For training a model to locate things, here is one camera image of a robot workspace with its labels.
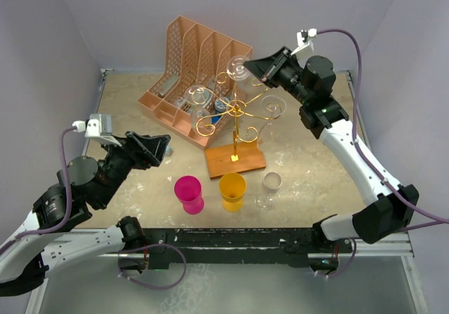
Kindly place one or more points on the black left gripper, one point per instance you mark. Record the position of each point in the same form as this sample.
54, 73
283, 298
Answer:
146, 151

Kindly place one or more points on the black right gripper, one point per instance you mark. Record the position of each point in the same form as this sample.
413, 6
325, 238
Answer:
266, 69

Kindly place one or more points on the clear round wine glass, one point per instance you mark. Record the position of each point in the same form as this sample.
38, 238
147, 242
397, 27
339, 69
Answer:
245, 81

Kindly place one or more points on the clear tall wine glass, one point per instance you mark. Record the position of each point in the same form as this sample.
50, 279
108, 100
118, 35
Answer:
198, 97

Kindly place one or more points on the pink plastic goblet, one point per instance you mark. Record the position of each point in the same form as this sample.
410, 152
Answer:
188, 190

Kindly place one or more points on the clear flute wine glass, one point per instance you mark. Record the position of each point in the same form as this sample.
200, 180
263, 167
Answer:
274, 106

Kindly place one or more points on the gold wire wine glass rack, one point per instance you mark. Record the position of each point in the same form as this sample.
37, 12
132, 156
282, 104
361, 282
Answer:
242, 155

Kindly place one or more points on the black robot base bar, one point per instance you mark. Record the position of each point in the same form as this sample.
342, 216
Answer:
294, 247

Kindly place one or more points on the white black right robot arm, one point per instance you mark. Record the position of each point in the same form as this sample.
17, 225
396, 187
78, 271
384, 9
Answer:
389, 204

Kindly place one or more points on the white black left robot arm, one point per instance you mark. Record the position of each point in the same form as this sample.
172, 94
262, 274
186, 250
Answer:
31, 254

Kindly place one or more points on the clear lying wine glass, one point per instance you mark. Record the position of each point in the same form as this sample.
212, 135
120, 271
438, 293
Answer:
271, 183

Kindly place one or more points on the blue white patterned tin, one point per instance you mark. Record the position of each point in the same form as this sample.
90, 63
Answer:
221, 105

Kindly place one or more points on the orange plastic file organizer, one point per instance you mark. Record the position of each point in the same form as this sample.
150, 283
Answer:
195, 55

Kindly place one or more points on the blue round lid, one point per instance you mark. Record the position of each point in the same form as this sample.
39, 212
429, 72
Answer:
215, 119

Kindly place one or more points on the yellow plastic goblet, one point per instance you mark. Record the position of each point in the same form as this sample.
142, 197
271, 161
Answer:
232, 188

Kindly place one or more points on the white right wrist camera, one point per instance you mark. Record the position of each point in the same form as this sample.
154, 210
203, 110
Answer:
305, 42

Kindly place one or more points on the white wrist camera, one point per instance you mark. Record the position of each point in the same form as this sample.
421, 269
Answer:
305, 42
97, 128

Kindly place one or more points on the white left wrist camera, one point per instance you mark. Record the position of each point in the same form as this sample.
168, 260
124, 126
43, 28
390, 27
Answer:
97, 128

